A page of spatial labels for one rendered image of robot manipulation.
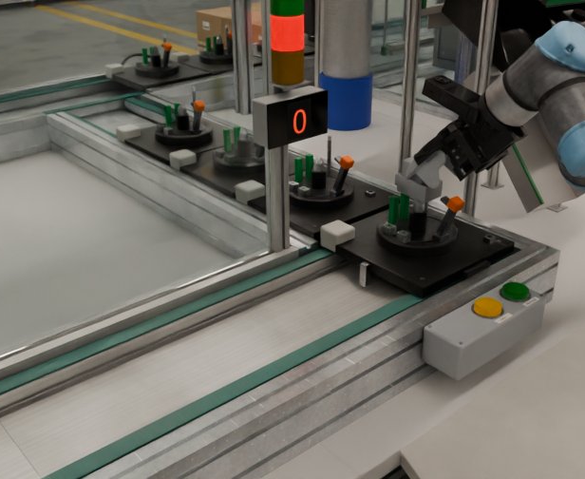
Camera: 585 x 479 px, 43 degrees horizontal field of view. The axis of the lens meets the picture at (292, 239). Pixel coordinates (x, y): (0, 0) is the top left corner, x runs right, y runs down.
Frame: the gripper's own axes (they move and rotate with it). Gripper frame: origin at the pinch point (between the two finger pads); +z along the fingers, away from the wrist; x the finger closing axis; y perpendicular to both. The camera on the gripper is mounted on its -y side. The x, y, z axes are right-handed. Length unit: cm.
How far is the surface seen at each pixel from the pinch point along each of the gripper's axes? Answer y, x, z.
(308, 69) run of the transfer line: -75, 78, 91
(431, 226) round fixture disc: 8.8, 2.5, 7.4
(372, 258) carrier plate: 9.4, -11.0, 9.6
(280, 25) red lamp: -23.9, -21.2, -11.4
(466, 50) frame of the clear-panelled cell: -40, 86, 40
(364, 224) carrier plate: 1.8, -2.7, 16.4
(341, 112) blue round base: -43, 54, 64
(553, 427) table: 44.1, -12.5, -6.6
